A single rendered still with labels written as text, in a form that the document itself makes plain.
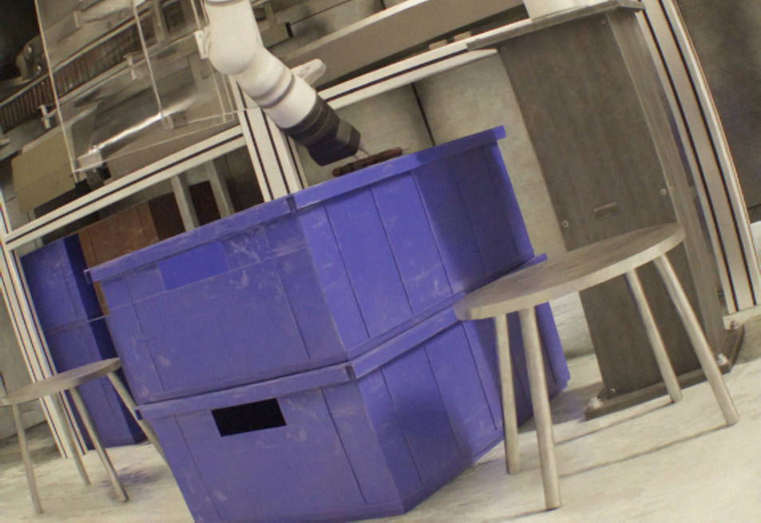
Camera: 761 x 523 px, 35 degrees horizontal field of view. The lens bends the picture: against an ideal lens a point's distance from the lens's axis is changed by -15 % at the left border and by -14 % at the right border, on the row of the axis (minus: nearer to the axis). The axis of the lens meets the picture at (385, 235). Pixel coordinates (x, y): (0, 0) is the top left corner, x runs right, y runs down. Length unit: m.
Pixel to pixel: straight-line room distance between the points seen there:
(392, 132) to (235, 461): 1.16
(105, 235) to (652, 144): 1.54
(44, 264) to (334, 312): 1.62
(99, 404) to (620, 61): 1.79
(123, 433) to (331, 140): 1.30
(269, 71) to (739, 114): 0.97
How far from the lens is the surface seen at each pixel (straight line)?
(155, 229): 2.86
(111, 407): 3.12
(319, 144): 2.04
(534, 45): 1.81
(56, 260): 3.11
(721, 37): 2.46
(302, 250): 1.62
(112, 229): 2.95
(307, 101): 1.98
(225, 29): 1.87
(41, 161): 3.10
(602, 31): 1.78
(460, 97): 2.69
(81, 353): 3.13
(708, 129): 2.16
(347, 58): 2.51
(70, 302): 3.11
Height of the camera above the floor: 0.42
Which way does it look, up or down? 3 degrees down
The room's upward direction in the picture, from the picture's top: 19 degrees counter-clockwise
